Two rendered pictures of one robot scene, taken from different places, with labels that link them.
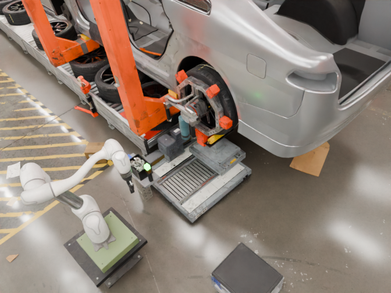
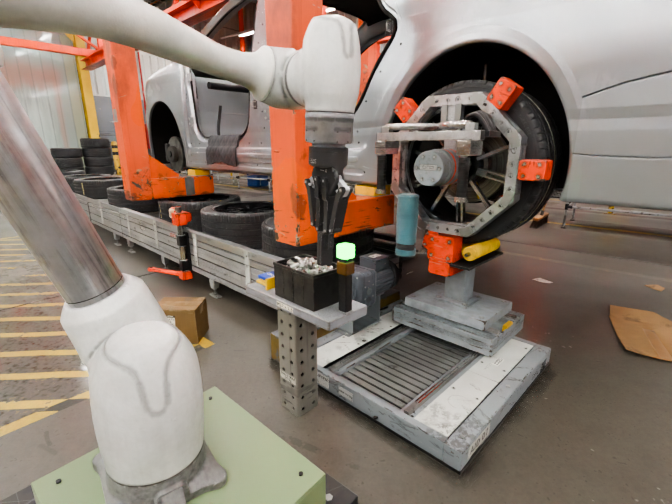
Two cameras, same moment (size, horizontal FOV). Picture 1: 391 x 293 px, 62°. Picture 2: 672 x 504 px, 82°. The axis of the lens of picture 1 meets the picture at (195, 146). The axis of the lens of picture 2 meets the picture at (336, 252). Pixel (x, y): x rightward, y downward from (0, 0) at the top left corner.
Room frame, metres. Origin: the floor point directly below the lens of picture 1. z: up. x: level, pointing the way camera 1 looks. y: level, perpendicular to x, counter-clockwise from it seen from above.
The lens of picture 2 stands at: (0.82, 0.62, 0.94)
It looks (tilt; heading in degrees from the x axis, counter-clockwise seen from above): 16 degrees down; 351
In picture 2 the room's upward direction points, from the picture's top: straight up
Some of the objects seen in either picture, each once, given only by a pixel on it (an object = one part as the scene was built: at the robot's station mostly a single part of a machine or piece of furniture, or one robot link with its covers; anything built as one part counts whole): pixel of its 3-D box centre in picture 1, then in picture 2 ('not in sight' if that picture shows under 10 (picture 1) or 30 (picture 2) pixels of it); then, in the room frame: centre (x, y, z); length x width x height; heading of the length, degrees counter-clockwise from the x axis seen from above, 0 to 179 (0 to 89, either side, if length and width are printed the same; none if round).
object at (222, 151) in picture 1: (216, 139); (459, 280); (2.41, -0.22, 0.32); 0.40 x 0.30 x 0.28; 37
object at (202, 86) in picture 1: (199, 107); (451, 166); (2.31, -0.08, 0.85); 0.54 x 0.07 x 0.54; 37
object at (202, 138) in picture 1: (205, 134); (448, 252); (2.33, -0.11, 0.48); 0.16 x 0.12 x 0.17; 127
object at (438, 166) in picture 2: (194, 111); (442, 167); (2.26, -0.03, 0.85); 0.21 x 0.14 x 0.14; 127
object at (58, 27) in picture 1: (54, 34); (143, 197); (5.22, 2.03, 0.39); 0.66 x 0.66 x 0.24
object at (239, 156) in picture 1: (216, 152); (456, 317); (2.41, -0.22, 0.13); 0.50 x 0.36 x 0.10; 37
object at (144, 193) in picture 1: (142, 183); (298, 354); (2.05, 0.56, 0.21); 0.10 x 0.10 x 0.42; 37
